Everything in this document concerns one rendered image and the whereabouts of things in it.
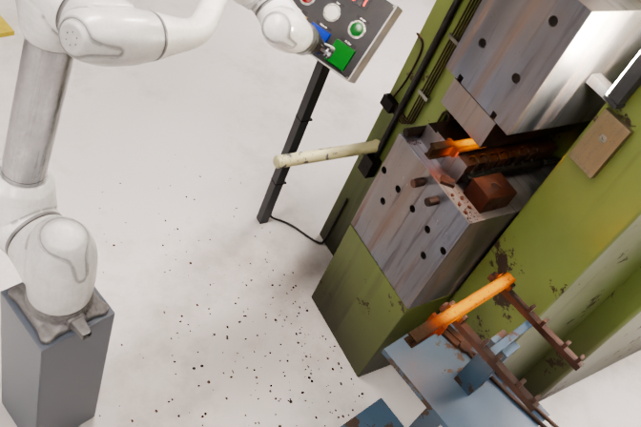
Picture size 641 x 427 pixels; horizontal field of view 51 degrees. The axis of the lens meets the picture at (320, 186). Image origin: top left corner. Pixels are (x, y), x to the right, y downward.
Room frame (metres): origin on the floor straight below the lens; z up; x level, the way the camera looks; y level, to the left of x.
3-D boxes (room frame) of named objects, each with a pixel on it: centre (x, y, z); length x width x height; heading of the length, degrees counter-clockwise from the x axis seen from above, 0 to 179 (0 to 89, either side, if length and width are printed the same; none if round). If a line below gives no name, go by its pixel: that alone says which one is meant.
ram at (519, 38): (1.82, -0.47, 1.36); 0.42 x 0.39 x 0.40; 137
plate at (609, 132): (1.57, -0.61, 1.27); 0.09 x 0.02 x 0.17; 47
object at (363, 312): (1.82, -0.48, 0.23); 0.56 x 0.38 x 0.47; 137
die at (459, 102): (1.85, -0.43, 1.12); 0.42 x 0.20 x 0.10; 137
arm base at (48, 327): (0.89, 0.46, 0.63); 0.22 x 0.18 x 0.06; 62
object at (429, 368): (1.16, -0.59, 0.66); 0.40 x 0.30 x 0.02; 57
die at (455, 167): (1.85, -0.43, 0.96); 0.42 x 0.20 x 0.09; 137
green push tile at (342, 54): (1.86, 0.12, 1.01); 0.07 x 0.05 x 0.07; 72
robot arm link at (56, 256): (0.90, 0.48, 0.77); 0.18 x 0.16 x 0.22; 65
